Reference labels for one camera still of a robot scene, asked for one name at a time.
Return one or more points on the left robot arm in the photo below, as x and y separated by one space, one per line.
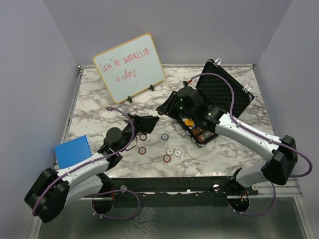
54 189

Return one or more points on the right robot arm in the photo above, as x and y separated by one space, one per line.
277 153

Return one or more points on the blue 10 poker chip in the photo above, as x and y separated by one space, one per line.
164 136

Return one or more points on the brown 100 poker chip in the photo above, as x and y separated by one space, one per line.
143 137

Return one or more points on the white 1 poker chip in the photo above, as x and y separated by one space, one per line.
177 153
170 151

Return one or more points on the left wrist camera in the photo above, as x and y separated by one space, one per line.
123 108

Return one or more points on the blue plastic box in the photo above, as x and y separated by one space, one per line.
72 152

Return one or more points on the white whiteboard yellow frame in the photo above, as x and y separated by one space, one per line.
130 68

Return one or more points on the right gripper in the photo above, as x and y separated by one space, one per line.
165 108

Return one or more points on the red 5 poker chip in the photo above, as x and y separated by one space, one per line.
166 158
142 150

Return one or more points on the yellow big blind button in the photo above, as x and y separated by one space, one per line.
189 122

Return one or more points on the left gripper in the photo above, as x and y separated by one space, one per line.
147 123

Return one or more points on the black poker chip case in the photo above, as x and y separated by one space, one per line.
216 92

